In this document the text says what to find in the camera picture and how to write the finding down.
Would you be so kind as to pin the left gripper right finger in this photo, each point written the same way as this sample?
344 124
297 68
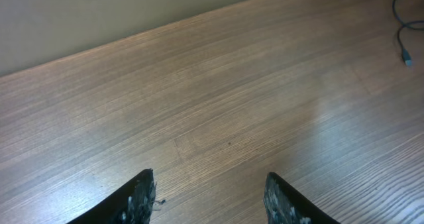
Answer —
285 205

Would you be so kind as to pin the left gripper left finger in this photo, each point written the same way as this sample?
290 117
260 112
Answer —
132 203

